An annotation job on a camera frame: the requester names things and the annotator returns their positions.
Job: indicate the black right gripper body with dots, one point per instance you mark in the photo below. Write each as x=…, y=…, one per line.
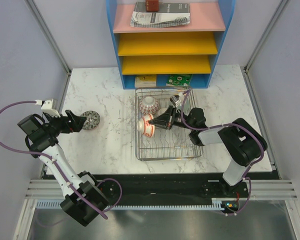
x=177, y=119

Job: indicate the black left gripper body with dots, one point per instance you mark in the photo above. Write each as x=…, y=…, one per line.
x=58, y=125

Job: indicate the brown dotted pattern bowl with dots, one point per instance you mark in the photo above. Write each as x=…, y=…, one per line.
x=162, y=111

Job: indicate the dark grey bottom bowl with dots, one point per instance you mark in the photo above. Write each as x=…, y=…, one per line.
x=92, y=120

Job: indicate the orange floral white bowl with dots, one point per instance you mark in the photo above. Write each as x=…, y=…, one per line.
x=144, y=127

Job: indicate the blue triangle pattern bowl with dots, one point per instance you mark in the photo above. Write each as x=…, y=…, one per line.
x=149, y=105

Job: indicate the pale green glass bowl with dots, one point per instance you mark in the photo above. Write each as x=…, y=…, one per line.
x=176, y=103

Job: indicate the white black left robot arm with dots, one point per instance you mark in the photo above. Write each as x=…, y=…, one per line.
x=83, y=201

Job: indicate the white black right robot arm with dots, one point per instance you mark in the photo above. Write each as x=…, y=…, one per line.
x=243, y=143

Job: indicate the green book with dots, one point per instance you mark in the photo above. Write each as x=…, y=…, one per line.
x=179, y=80

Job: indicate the yellow illustrated book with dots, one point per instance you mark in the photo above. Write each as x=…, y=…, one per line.
x=144, y=81

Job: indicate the blue shelf unit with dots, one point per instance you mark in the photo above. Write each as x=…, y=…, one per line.
x=189, y=49

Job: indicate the grey manual booklet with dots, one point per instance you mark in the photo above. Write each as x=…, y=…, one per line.
x=168, y=15

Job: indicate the brown wooden block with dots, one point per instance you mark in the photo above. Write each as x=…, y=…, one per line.
x=152, y=5

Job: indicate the stainless wire dish rack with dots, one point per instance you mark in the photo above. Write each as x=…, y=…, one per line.
x=164, y=144

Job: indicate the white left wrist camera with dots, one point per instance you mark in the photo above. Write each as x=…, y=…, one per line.
x=49, y=107

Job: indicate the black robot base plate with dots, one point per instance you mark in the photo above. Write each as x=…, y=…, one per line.
x=167, y=189

